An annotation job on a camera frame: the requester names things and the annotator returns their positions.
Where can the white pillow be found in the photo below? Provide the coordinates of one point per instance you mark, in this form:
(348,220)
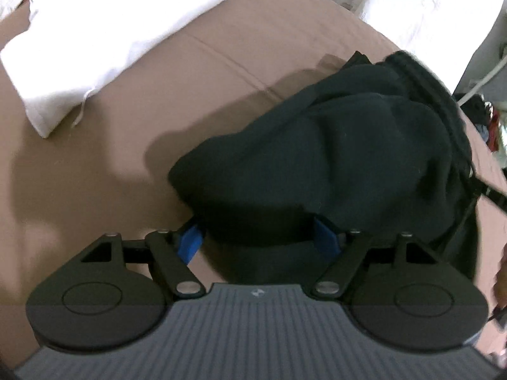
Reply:
(74,48)

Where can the brown bed sheet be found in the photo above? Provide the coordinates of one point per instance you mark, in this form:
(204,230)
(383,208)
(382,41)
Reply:
(67,199)

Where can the red garment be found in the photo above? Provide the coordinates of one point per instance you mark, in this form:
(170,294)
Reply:
(493,130)

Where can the white curtain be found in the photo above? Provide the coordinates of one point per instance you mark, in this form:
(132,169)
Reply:
(442,34)

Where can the black knit garment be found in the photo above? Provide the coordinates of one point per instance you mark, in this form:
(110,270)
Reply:
(380,148)

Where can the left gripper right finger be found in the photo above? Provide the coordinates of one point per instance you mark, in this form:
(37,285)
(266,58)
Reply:
(345,251)

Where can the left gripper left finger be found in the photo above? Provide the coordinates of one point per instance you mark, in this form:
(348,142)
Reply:
(171,252)

